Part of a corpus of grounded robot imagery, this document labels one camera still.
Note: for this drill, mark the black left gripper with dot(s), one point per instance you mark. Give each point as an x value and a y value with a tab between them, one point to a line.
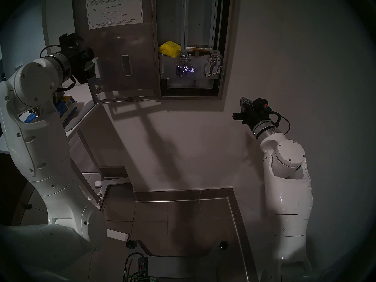
77	61

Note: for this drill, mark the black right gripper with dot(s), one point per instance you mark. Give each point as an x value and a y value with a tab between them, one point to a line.
258	114

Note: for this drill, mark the yellow plastic pad pack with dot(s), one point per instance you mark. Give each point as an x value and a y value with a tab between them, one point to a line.
169	48

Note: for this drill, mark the dark robot base platform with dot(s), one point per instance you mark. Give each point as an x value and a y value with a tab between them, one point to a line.
182	266

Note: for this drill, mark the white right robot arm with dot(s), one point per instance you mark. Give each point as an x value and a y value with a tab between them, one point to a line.
289	196

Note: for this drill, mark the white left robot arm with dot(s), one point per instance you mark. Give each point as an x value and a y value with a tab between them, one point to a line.
38	155

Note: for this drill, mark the silver door lock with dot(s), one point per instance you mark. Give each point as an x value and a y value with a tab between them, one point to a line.
96	89

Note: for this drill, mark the blue pad package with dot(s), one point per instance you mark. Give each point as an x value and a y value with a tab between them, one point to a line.
67	105

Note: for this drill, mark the chrome dispensing lever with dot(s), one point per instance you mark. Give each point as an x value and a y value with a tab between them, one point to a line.
184	67
213	67

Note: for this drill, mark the white instruction sheet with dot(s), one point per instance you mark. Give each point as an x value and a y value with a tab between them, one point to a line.
114	9

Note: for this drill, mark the white orange wrapped pad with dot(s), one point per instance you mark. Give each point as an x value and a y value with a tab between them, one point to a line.
199	48

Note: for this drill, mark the black base knob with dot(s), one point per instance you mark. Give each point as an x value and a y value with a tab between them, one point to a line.
223	245
131	244

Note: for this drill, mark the black power box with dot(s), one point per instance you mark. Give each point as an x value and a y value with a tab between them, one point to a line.
142	263

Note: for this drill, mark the steel wall dispenser cabinet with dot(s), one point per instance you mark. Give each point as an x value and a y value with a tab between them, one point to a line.
170	20

